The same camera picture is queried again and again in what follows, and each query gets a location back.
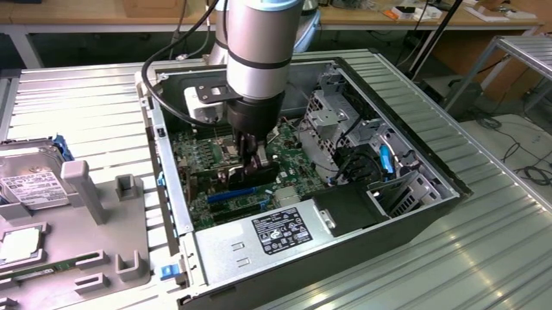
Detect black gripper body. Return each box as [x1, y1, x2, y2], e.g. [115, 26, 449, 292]
[226, 91, 286, 138]

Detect graphics card with black cooler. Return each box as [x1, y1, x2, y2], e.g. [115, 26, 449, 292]
[179, 160, 281, 196]

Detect CPU socket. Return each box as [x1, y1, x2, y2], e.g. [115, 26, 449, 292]
[216, 135, 241, 156]

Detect green motherboard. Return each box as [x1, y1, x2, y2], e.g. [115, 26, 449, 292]
[171, 119, 333, 231]

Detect silver chipset heat sink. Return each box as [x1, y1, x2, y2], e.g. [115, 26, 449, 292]
[276, 187, 301, 203]

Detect blue expansion slot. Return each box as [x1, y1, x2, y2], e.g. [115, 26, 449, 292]
[206, 186, 260, 204]

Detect perforated metal drive cage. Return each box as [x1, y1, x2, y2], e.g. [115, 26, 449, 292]
[300, 70, 388, 185]

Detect blue drive latch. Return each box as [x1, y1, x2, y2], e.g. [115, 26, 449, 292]
[379, 145, 396, 174]

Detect silver power supply unit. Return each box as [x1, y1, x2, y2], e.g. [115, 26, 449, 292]
[194, 198, 338, 287]

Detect open black PC case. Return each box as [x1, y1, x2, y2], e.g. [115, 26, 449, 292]
[135, 48, 473, 310]

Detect wooden desk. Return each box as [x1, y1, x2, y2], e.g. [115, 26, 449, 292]
[0, 0, 220, 26]
[318, 5, 540, 32]

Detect blue case latch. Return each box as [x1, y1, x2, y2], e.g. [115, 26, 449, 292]
[157, 264, 179, 281]

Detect grey parts rack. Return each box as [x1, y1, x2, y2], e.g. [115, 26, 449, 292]
[0, 138, 153, 310]

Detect black box under desk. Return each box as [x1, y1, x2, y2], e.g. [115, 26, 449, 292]
[420, 76, 484, 112]

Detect black slanted pole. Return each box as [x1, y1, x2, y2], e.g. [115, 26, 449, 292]
[408, 0, 465, 74]

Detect silver hard disk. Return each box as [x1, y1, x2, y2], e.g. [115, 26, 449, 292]
[0, 138, 73, 211]

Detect silver CPU chip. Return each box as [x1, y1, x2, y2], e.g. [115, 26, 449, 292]
[0, 229, 47, 262]

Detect green RAM stick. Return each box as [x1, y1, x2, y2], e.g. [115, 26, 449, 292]
[0, 258, 83, 280]

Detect flat white box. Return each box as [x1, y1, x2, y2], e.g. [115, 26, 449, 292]
[464, 3, 512, 22]

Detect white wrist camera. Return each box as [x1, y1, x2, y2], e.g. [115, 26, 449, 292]
[183, 85, 242, 126]

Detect thick black camera cable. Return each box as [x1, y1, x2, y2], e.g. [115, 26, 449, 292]
[143, 0, 222, 126]

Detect thin grey hanging cable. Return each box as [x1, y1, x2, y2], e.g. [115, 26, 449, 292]
[174, 0, 191, 61]

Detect blue disk bracket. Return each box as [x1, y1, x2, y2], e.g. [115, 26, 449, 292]
[51, 134, 77, 162]

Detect black floor cables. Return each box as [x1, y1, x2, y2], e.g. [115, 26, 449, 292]
[483, 116, 552, 187]

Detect aluminium frame table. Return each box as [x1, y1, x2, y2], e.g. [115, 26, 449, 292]
[444, 34, 552, 114]

